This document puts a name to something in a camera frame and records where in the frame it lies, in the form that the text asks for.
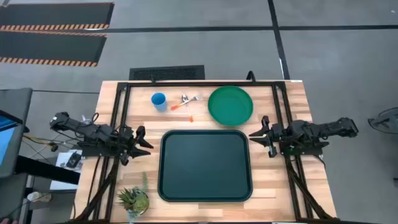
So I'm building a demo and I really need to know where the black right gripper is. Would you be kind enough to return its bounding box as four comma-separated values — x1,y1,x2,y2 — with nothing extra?
248,115,284,159

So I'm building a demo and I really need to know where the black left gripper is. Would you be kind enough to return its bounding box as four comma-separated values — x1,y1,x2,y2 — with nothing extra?
118,125,154,166

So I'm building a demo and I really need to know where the green round plate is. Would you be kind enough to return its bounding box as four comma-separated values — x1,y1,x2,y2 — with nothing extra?
207,85,254,127

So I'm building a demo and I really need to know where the blue plastic cup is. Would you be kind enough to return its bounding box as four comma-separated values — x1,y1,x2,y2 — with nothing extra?
150,92,168,113

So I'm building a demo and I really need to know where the dark green rectangular tray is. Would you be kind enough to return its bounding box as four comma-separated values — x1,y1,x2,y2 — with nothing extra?
157,129,253,203

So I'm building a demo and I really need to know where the potted green succulent plant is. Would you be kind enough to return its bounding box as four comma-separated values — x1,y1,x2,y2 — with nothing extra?
116,172,150,223

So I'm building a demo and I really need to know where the black handheld device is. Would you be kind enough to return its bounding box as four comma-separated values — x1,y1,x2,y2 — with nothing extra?
66,151,82,169

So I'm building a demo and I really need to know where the black floor vent grate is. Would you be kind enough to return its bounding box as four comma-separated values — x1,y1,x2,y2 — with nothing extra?
129,65,206,81

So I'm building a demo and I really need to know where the white paper sheet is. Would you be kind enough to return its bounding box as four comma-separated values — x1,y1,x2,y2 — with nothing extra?
49,149,83,190

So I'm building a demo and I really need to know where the black hazard-striped floor mat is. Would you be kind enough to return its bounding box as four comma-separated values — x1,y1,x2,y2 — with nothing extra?
0,2,115,31
0,30,108,68

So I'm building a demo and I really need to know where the monitor with blue screen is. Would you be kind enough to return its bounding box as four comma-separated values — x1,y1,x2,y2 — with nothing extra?
0,109,30,178

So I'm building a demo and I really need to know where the fork with orange-tipped handle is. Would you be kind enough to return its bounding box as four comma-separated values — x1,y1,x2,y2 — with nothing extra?
170,94,203,111

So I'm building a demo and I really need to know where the spoon with orange-tipped handle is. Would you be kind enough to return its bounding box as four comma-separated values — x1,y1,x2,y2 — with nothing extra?
181,94,195,123

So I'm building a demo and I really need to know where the yellow cable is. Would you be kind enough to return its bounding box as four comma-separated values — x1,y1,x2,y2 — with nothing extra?
23,133,60,147

